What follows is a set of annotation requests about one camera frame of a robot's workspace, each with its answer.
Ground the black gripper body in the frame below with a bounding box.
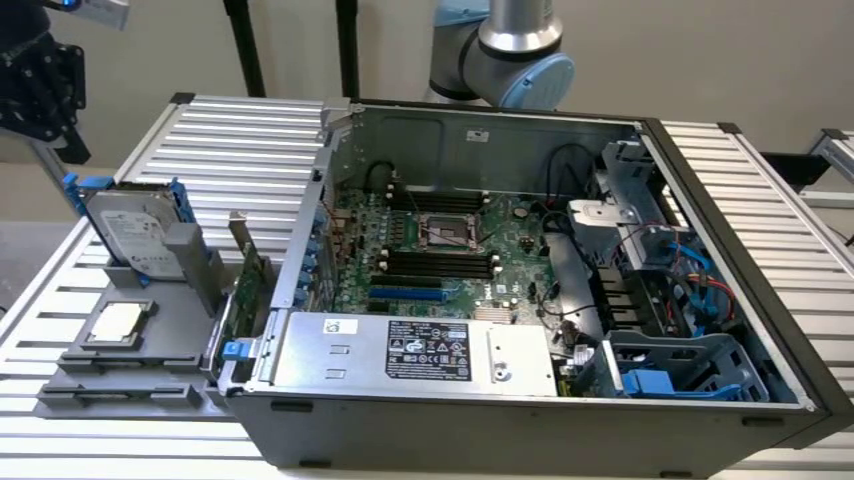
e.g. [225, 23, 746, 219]
[0, 30, 89, 145]

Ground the silver disk with blue carrier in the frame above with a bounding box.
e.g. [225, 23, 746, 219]
[63, 172, 196, 290]

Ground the grey disk bay blue latch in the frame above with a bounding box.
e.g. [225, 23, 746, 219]
[602, 328, 770, 403]

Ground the black background pole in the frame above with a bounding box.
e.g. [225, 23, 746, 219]
[332, 0, 363, 100]
[221, 0, 268, 99]

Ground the silver CPU chip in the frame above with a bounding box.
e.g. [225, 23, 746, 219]
[88, 301, 147, 345]

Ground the grey parts rack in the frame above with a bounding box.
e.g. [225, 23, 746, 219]
[32, 222, 233, 422]

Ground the green graphics card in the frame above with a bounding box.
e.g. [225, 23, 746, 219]
[213, 209, 276, 354]

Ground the dark RAM stick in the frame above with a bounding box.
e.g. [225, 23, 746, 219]
[64, 392, 179, 403]

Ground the blue expansion slot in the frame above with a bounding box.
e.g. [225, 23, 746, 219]
[366, 287, 447, 305]

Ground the silver power supply unit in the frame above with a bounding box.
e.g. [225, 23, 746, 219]
[255, 311, 560, 399]

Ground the green motherboard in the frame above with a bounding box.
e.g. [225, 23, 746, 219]
[327, 185, 606, 364]

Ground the silver chipset heat sink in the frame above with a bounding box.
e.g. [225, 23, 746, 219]
[475, 306, 520, 327]

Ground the grey metal drive cage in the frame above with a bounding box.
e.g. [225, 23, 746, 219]
[564, 138, 694, 274]

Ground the black open PC case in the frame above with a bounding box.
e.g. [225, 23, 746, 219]
[213, 96, 834, 475]

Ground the metal slat side table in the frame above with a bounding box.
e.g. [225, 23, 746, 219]
[798, 127, 854, 209]

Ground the short black wire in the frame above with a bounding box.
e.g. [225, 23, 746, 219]
[363, 159, 396, 192]

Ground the CPU socket with metal frame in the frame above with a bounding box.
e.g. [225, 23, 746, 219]
[414, 212, 487, 255]

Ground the looped black wire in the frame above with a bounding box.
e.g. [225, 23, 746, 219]
[543, 142, 598, 204]

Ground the blue wire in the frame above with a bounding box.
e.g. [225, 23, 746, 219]
[659, 233, 737, 334]

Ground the red wire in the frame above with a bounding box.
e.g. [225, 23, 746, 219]
[691, 278, 737, 297]

